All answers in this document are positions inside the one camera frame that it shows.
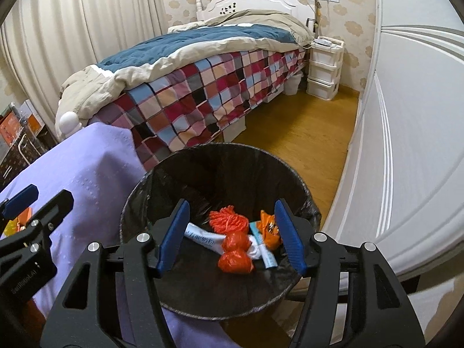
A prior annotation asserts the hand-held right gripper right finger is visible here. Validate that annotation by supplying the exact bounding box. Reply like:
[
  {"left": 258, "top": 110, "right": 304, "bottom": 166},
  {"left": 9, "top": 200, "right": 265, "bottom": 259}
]
[{"left": 273, "top": 199, "right": 426, "bottom": 348}]

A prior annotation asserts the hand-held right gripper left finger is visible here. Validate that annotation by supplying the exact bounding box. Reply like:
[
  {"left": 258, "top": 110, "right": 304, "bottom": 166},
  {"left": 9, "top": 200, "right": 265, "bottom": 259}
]
[{"left": 41, "top": 199, "right": 191, "bottom": 348}]

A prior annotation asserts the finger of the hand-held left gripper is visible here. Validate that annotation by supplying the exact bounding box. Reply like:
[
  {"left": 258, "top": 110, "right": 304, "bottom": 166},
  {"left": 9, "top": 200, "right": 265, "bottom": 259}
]
[
  {"left": 0, "top": 185, "right": 39, "bottom": 222},
  {"left": 0, "top": 189, "right": 75, "bottom": 262}
]

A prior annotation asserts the orange foil wrapper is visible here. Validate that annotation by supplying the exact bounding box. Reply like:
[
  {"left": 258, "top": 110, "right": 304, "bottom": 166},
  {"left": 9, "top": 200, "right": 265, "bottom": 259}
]
[{"left": 259, "top": 210, "right": 282, "bottom": 251}]

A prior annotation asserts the white printed tube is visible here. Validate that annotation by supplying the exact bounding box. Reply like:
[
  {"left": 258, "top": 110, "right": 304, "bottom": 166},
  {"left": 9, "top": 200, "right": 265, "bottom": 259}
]
[{"left": 184, "top": 224, "right": 222, "bottom": 251}]

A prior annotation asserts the orange mesh net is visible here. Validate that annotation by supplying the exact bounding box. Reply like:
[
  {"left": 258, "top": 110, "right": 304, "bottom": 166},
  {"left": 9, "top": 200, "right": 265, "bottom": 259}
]
[{"left": 208, "top": 205, "right": 251, "bottom": 234}]

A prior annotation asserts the black trash bin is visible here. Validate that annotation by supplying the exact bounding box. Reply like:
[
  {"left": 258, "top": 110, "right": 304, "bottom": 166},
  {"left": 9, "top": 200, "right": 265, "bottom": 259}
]
[{"left": 119, "top": 143, "right": 322, "bottom": 316}]

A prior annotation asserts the purple tablecloth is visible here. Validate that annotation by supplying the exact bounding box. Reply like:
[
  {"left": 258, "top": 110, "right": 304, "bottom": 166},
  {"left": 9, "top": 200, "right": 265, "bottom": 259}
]
[{"left": 0, "top": 122, "right": 240, "bottom": 348}]

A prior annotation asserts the large white orange cardboard box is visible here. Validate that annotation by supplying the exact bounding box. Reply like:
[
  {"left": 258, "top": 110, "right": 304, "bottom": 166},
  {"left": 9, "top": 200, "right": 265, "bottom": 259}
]
[{"left": 0, "top": 112, "right": 22, "bottom": 146}]

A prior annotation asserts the small white orange box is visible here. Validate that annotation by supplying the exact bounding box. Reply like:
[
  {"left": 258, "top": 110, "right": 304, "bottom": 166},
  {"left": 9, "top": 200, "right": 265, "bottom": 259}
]
[{"left": 16, "top": 99, "right": 46, "bottom": 135}]

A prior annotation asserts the small white bin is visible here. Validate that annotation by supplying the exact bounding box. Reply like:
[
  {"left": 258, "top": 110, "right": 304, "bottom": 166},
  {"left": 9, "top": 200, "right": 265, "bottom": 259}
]
[{"left": 286, "top": 74, "right": 303, "bottom": 95}]

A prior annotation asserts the plaid bed sheet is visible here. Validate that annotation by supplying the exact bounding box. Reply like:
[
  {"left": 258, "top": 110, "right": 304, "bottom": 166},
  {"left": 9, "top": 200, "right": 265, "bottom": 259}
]
[{"left": 89, "top": 45, "right": 310, "bottom": 171}]

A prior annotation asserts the white drawer unit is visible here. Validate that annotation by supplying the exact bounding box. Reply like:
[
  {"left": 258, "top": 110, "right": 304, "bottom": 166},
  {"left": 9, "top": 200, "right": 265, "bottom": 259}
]
[{"left": 306, "top": 36, "right": 344, "bottom": 101}]

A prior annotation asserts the beige curtain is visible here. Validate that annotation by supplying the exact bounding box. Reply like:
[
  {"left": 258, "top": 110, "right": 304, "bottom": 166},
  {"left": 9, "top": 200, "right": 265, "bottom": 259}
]
[{"left": 0, "top": 0, "right": 169, "bottom": 142}]

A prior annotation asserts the blue beige duvet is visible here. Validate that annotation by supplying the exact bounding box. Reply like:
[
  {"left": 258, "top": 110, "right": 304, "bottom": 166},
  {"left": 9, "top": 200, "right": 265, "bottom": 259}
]
[{"left": 58, "top": 9, "right": 314, "bottom": 120}]

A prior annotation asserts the beige pillow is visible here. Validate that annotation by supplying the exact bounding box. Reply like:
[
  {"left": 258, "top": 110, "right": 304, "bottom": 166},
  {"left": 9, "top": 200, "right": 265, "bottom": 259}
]
[{"left": 168, "top": 21, "right": 213, "bottom": 33}]

